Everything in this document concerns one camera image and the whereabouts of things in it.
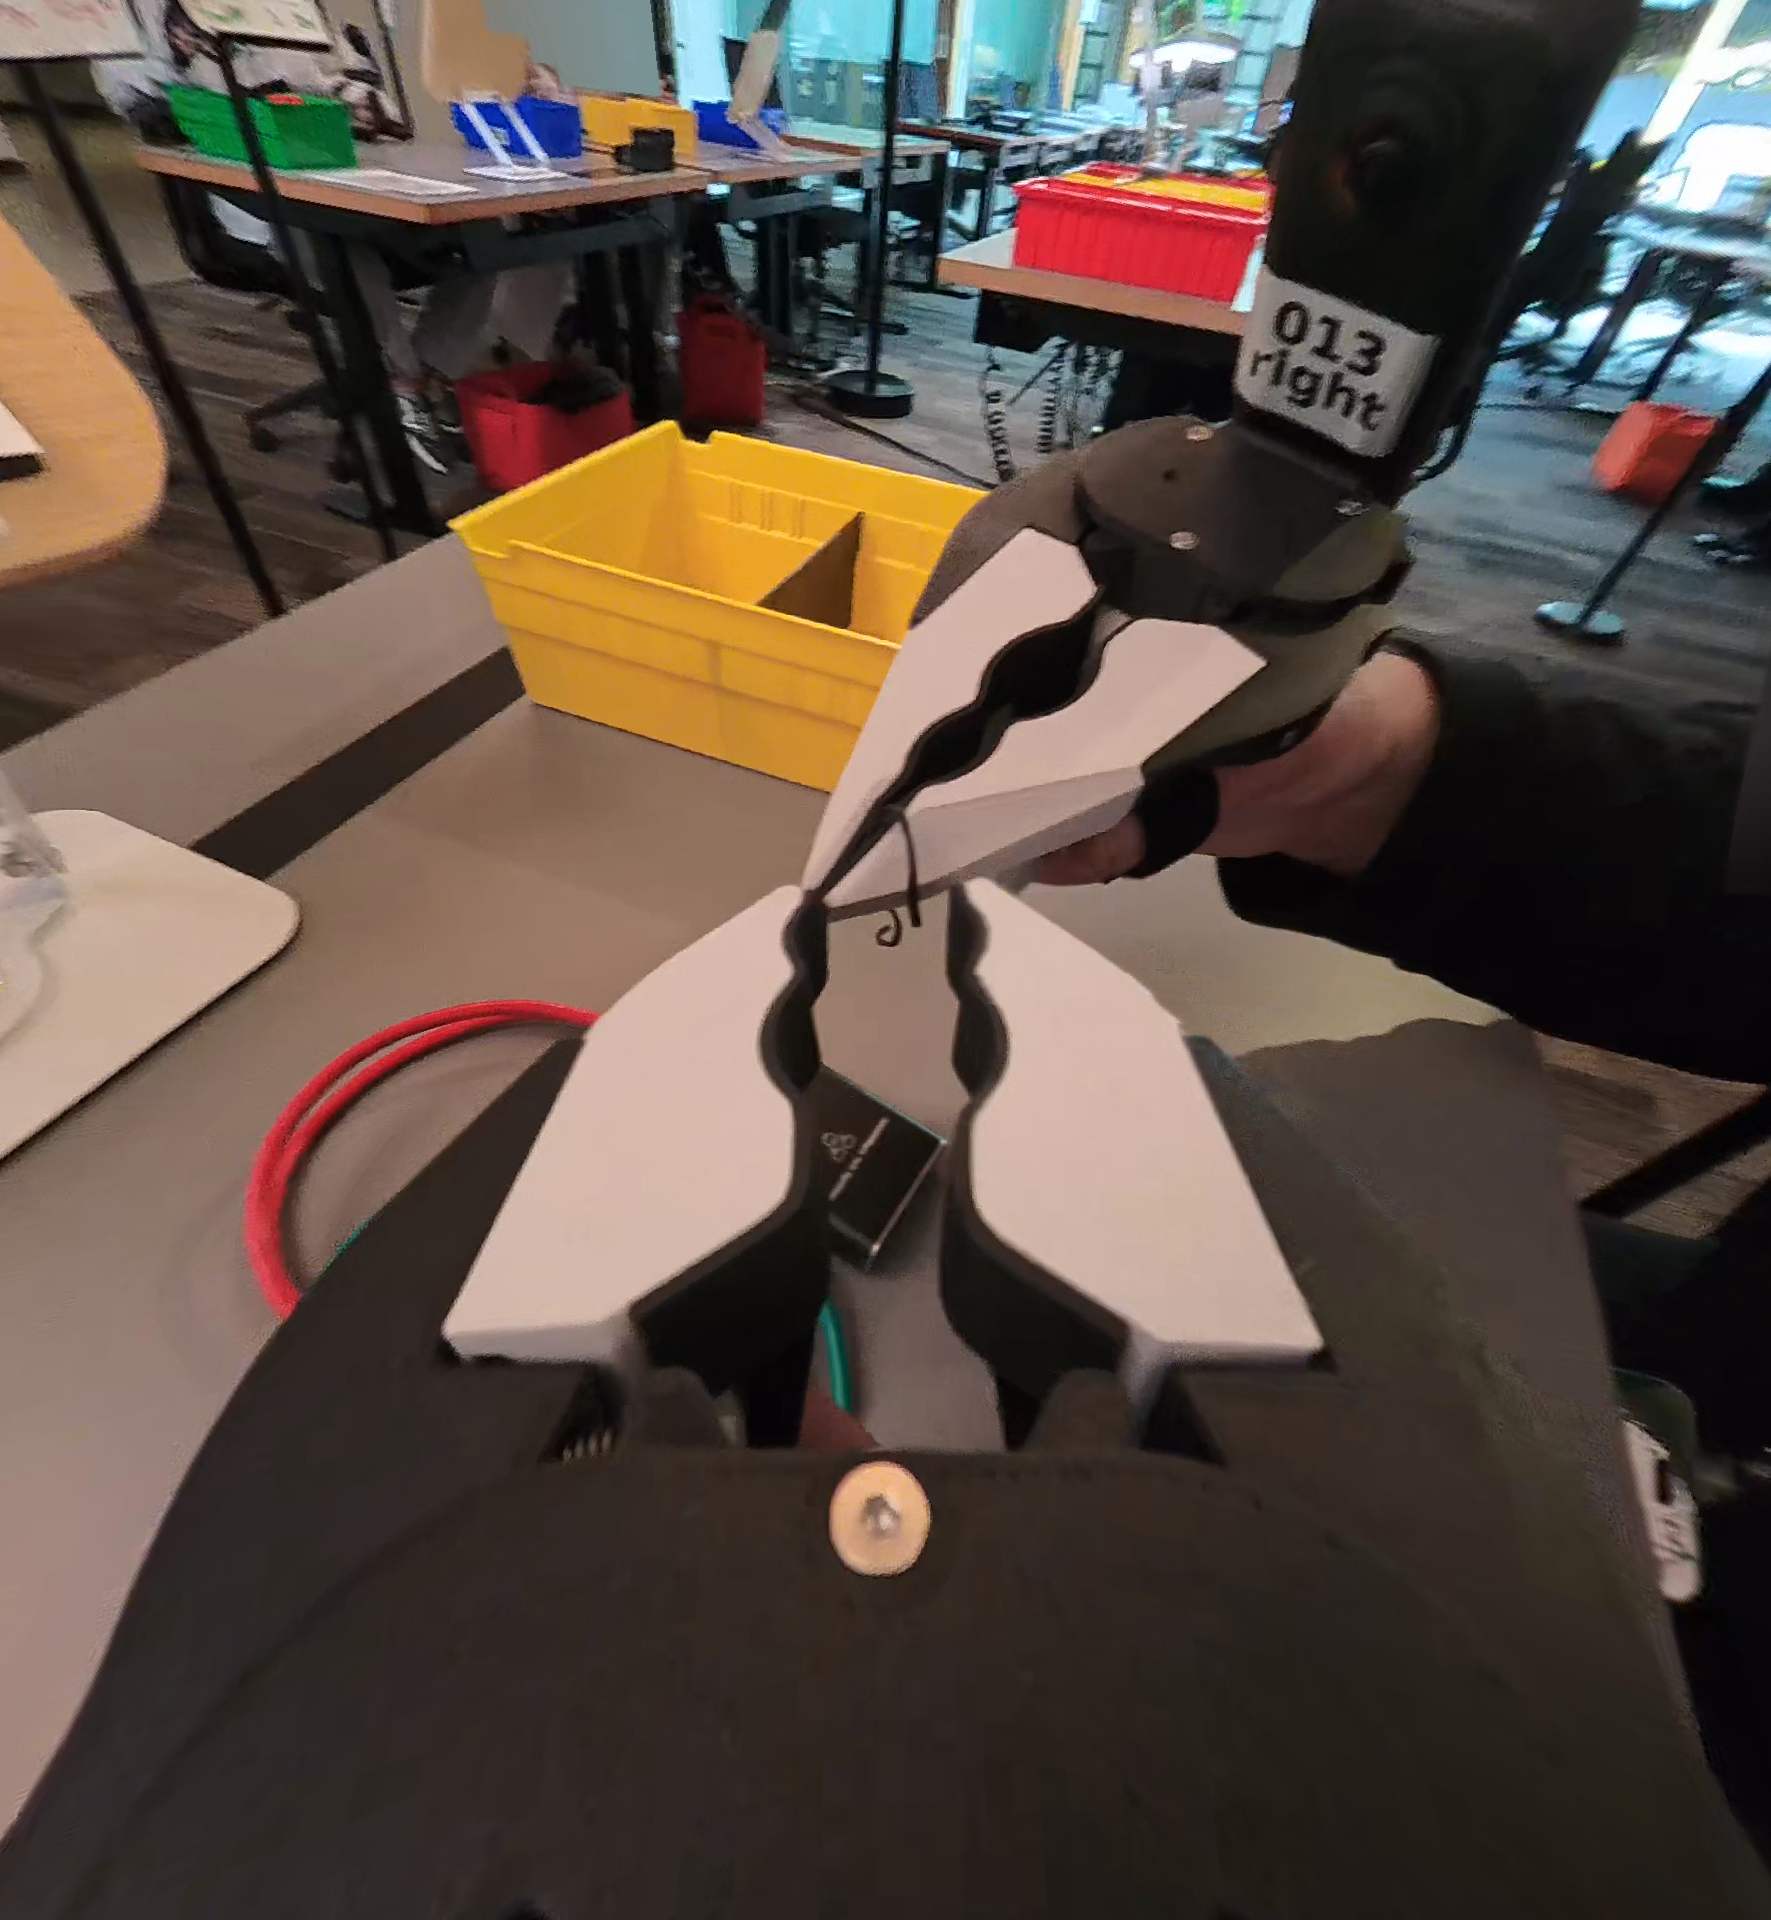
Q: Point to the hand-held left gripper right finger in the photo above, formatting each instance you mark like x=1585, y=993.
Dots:
x=1141, y=1172

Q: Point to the blue plastic bin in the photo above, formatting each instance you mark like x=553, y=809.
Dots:
x=525, y=129
x=735, y=129

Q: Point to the red floor tote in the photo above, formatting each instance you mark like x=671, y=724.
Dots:
x=525, y=435
x=718, y=369

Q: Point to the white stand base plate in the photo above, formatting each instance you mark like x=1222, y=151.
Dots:
x=151, y=960

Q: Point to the yellow plastic bin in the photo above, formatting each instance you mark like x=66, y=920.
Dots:
x=628, y=677

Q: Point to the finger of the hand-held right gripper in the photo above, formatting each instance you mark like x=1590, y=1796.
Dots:
x=1108, y=734
x=962, y=643

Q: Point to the person's right forearm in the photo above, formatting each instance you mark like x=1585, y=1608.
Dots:
x=1574, y=838

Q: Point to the wooden document board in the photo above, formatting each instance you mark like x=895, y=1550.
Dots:
x=58, y=406

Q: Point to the small yellow bin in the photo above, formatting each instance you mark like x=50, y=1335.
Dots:
x=622, y=112

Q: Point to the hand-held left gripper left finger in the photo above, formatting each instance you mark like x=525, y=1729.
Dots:
x=646, y=1156

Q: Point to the red ridged crate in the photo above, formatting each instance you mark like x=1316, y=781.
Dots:
x=1128, y=238

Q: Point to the black stanchion post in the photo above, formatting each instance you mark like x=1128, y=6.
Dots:
x=1581, y=619

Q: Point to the black ethernet adapter box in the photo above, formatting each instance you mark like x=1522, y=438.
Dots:
x=871, y=1172

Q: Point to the long wooden edged table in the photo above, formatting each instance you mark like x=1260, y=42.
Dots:
x=378, y=189

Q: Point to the green plastic bin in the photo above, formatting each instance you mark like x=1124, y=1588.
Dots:
x=262, y=129

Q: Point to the handwritten whiteboard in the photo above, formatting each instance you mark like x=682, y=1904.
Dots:
x=29, y=23
x=255, y=20

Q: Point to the black twist tie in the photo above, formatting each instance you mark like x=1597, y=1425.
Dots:
x=907, y=871

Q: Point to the orange floor bag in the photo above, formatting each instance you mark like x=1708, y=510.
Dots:
x=1649, y=447

